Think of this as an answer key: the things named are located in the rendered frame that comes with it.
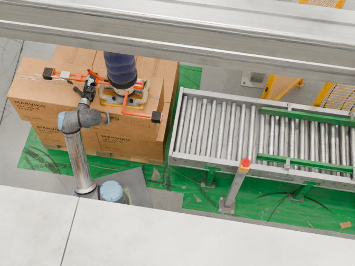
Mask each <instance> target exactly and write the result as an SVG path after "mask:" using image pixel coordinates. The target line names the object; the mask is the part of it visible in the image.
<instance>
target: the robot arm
mask: <svg viewBox="0 0 355 266"><path fill-rule="evenodd" d="M92 82H94V79H91V78H90V75H88V76H87V78H86V81H85V85H84V88H83V92H82V91H81V90H79V89H78V88H77V87H76V86H75V87H74V88H73V90H74V92H76V93H77V94H78V95H79V96H81V99H79V102H78V106H77V109H76V110H72V111H64V112H60V113H59V115H58V128H59V130H61V131H62V132H63V134H64V138H65V141H66V146H67V150H68V154H69V158H70V162H71V166H72V170H73V174H74V178H75V181H76V186H75V187H74V190H73V191H72V195H73V196H75V197H79V199H80V197H82V198H88V199H92V200H99V201H106V202H113V203H119V204H126V205H129V198H128V196H127V195H126V193H124V192H123V189H122V187H121V185H120V184H119V183H118V182H116V181H114V180H109V181H106V182H104V183H103V184H102V185H98V186H96V183H95V182H94V181H92V178H91V173H90V169H89V164H88V160H87V155H86V151H85V146H84V143H83V138H82V134H81V128H84V129H89V128H90V127H92V126H98V125H106V124H110V119H109V113H108V112H105V113H100V112H99V111H98V110H96V109H90V105H91V102H93V99H94V97H95V95H94V93H95V94H96V91H95V87H93V86H90V84H91V83H92Z"/></svg>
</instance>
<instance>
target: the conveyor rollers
mask: <svg viewBox="0 0 355 266"><path fill-rule="evenodd" d="M207 103H208V100H207V99H202V105H201V112H200V120H199V127H198V134H197V141H196V146H195V153H194V154H195V155H199V156H200V153H201V145H202V138H203V130H204V123H205V115H206V110H207ZM187 104H188V97H187V96H184V97H183V100H182V106H181V112H180V118H179V125H178V128H177V134H176V141H175V147H174V152H178V153H179V152H180V147H181V140H182V134H183V127H184V121H185V115H186V108H187ZM197 104H198V98H196V97H194V98H193V99H192V106H191V112H190V119H189V126H188V132H187V137H186V143H185V150H184V153H185V154H190V149H191V142H192V136H193V129H194V122H195V115H196V110H197ZM246 108H247V106H246V105H245V104H242V105H241V111H240V122H239V134H238V145H237V156H236V161H239V162H240V161H241V160H242V151H243V144H244V132H245V120H246ZM236 109H237V104H236V103H232V104H231V112H230V121H229V131H228V141H227V151H226V159H227V160H231V157H232V147H233V136H234V130H235V119H236ZM216 110H217V101H216V100H212V105H211V112H210V120H209V128H208V136H207V144H206V149H205V156H206V157H211V148H212V140H213V132H214V123H215V118H216ZM226 110H227V102H225V101H223V102H222V104H221V112H220V121H219V130H218V139H217V147H216V156H215V158H220V159H221V152H222V143H223V134H224V128H225V119H226ZM255 120H256V106H251V110H250V123H249V136H248V149H247V158H248V159H250V161H251V163H253V148H254V134H255ZM265 120H266V114H262V113H261V114H260V123H259V138H258V153H262V154H263V153H264V138H265ZM275 120H276V116H273V115H270V123H269V142H268V154H270V155H274V142H275ZM285 120H286V117H281V116H280V123H279V148H278V155H279V156H284V150H285ZM350 145H351V166H352V167H355V127H350ZM340 150H341V165H345V166H347V142H346V129H345V126H343V125H340ZM289 157H291V158H295V118H290V122H289ZM299 159H305V120H303V119H300V150H299ZM310 160H312V161H316V158H315V121H310ZM330 160H331V164H337V149H336V130H335V124H331V123H330ZM320 162H324V163H326V133H325V123H324V122H320Z"/></svg>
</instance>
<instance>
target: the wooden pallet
mask: <svg viewBox="0 0 355 266"><path fill-rule="evenodd" d="M178 84H179V78H178V81H177V87H176V91H177V89H178ZM175 95H176V93H175ZM174 100H175V99H174ZM173 106H174V104H173ZM172 117H173V110H172V115H171V121H170V127H171V122H172ZM170 127H169V129H170ZM168 135H169V133H168ZM167 139H168V136H167ZM41 143H42V144H43V146H44V147H45V148H48V149H55V150H62V151H68V150H67V146H66V145H61V144H54V143H49V142H41ZM166 144H167V142H166ZM165 150H166V148H165ZM85 151H86V154H87V155H94V156H101V157H108V158H115V159H122V160H129V161H133V162H140V163H147V164H154V165H161V166H164V161H165V153H164V159H163V160H162V159H155V158H148V157H141V156H134V155H128V154H120V153H113V152H109V151H102V150H95V149H88V148H85Z"/></svg>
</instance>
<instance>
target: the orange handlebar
mask: <svg viewBox="0 0 355 266"><path fill-rule="evenodd" d="M54 73H56V74H61V71H54ZM70 75H72V76H75V77H74V78H73V77H69V80H75V81H78V82H81V81H83V82H85V79H83V78H82V77H85V78H86V77H87V75H85V74H82V73H70ZM101 78H102V79H104V80H108V78H106V77H101ZM97 83H99V84H107V85H111V84H110V83H109V82H105V81H97ZM135 84H140V85H141V86H136V85H134V86H133V88H135V89H142V88H143V87H144V83H142V82H138V81H136V83H135ZM128 94H129V91H127V92H126V93H125V97H124V102H123V106H122V110H121V112H122V113H123V115H130V116H138V117H145V118H150V117H151V115H148V114H143V113H135V112H128V111H125V107H126V102H127V98H128Z"/></svg>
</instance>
